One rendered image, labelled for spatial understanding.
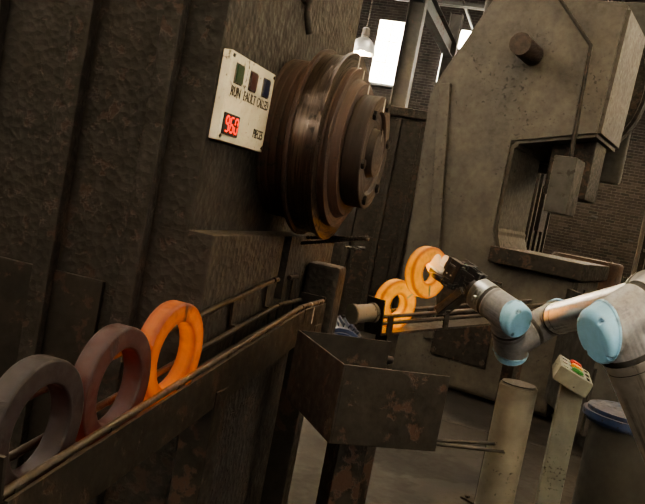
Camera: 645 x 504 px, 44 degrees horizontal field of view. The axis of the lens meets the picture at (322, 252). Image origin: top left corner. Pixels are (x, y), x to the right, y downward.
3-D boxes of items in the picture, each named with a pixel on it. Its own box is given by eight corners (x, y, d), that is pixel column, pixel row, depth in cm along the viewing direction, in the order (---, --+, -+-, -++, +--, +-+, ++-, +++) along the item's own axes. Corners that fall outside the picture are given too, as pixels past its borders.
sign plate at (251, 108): (207, 137, 159) (223, 48, 158) (253, 151, 184) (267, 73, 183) (218, 139, 158) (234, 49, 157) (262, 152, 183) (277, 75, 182)
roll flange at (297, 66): (230, 226, 183) (268, 22, 180) (293, 228, 228) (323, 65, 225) (271, 234, 181) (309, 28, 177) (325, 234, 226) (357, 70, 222)
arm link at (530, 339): (542, 355, 219) (539, 324, 211) (508, 375, 217) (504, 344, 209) (520, 335, 226) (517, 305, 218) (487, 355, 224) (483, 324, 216)
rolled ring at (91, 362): (157, 313, 123) (139, 308, 124) (88, 347, 106) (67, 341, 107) (146, 422, 127) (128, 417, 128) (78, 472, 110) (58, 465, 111)
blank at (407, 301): (381, 337, 243) (388, 340, 240) (365, 296, 236) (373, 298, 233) (414, 309, 250) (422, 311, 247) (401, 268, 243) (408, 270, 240)
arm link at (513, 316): (510, 346, 208) (507, 320, 202) (477, 322, 217) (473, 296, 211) (536, 328, 211) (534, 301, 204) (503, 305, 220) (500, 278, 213)
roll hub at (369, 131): (332, 203, 186) (354, 84, 184) (358, 207, 213) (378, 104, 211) (354, 207, 185) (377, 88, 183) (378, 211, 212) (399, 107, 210)
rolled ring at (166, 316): (136, 356, 121) (118, 350, 122) (157, 432, 133) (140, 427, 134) (196, 281, 134) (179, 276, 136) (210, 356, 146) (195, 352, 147)
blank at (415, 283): (405, 246, 229) (414, 248, 226) (442, 244, 239) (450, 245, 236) (402, 299, 231) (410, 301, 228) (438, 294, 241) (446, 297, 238)
